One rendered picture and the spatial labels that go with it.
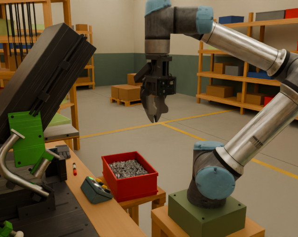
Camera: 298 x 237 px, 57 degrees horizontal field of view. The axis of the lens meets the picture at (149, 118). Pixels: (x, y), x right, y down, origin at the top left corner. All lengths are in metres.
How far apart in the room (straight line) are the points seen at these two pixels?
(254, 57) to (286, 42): 5.73
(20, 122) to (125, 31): 10.33
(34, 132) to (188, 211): 0.66
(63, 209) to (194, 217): 0.50
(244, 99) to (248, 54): 5.64
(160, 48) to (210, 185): 0.44
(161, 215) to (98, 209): 0.26
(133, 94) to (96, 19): 4.46
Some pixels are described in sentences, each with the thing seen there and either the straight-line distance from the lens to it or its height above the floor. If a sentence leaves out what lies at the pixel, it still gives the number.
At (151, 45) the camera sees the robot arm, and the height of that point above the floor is 1.52.
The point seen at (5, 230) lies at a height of 0.99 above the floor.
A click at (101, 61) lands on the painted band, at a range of 10.89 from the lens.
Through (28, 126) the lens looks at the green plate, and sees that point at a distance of 1.17.
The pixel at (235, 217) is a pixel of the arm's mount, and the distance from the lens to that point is 1.10.
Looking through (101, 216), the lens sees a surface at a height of 0.90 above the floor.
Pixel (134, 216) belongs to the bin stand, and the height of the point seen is 0.51.
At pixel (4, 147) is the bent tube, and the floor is 1.16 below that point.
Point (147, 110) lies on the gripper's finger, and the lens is 0.86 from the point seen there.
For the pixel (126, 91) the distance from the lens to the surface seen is 7.10.
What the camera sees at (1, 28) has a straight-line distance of 4.35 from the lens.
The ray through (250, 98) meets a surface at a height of 0.38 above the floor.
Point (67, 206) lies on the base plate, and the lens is 1.19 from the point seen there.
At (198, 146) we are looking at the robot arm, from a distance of 1.00.
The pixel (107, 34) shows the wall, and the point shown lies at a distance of 11.01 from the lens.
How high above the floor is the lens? 1.52
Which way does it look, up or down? 15 degrees down
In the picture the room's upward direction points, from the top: straight up
